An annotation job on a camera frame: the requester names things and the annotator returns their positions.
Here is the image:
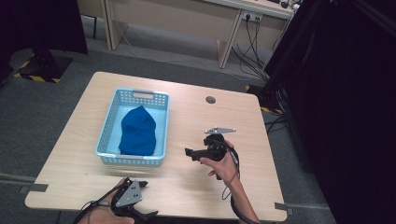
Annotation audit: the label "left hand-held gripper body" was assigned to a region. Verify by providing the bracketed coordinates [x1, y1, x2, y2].
[110, 177, 145, 218]

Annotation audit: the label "right hand-held gripper cable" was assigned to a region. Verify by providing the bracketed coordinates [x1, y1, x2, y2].
[220, 145, 260, 224]

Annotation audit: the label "small black curtain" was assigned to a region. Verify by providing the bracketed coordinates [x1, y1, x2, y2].
[0, 0, 88, 86]

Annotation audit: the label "hand-held gripper cable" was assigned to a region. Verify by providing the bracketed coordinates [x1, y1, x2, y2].
[73, 186, 120, 224]
[220, 145, 260, 224]

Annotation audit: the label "left hand-held gripper cable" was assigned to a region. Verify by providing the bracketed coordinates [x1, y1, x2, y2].
[73, 186, 120, 224]

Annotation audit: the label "light blue plastic basket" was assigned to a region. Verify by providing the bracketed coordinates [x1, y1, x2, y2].
[94, 87, 171, 167]

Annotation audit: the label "person's right hand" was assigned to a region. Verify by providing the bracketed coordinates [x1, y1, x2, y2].
[199, 139, 241, 187]

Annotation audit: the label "black stand base striped edge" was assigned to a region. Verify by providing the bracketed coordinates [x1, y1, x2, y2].
[13, 49, 75, 84]

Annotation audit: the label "black floor plate striped edge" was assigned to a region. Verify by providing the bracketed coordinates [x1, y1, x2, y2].
[245, 84, 285, 116]

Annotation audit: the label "black floor cables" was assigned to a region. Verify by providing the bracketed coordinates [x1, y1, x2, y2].
[264, 114, 288, 134]

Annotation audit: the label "grey tape strip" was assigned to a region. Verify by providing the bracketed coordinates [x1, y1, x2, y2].
[274, 202, 294, 217]
[18, 183, 50, 195]

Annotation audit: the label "thin white cable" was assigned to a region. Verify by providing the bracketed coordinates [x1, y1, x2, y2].
[119, 24, 250, 82]

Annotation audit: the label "white power strip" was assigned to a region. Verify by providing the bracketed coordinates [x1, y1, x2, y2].
[241, 10, 263, 23]

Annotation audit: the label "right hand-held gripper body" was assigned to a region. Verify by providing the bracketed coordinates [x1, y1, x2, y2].
[199, 125, 237, 162]

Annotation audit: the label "beige wooden desk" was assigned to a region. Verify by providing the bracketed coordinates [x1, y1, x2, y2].
[77, 0, 295, 69]

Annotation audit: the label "black cable bundle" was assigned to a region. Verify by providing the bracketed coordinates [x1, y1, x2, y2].
[231, 15, 273, 82]

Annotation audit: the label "blue cloth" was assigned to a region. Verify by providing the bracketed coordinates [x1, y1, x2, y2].
[118, 105, 157, 157]

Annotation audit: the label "large black curtain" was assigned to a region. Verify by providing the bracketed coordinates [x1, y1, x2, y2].
[262, 0, 396, 224]

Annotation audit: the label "person's left hand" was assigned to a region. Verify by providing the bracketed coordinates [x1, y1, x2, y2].
[78, 177, 135, 224]

